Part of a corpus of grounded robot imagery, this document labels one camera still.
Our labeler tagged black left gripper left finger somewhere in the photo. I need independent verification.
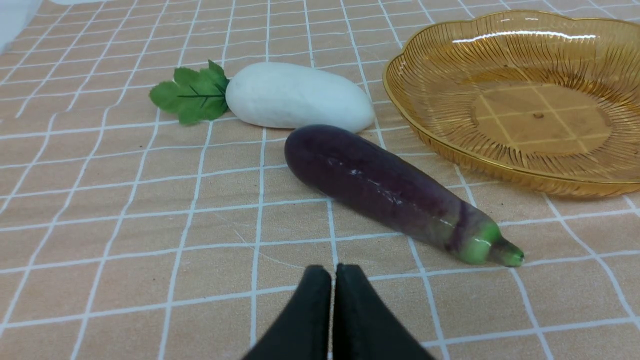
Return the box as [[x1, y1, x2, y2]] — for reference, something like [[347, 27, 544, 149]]
[[244, 265, 332, 360]]

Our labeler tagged amber glass plate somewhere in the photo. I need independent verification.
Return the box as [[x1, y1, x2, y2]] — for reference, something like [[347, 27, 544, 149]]
[[382, 10, 640, 198]]

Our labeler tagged white radish with green leaves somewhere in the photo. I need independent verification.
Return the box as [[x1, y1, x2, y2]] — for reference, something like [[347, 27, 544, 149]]
[[148, 61, 377, 133]]

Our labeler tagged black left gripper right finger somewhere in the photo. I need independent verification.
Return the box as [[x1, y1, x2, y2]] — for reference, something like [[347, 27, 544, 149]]
[[332, 263, 434, 360]]

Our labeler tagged purple eggplant green stem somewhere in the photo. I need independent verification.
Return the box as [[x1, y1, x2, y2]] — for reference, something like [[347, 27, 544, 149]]
[[284, 124, 525, 268]]

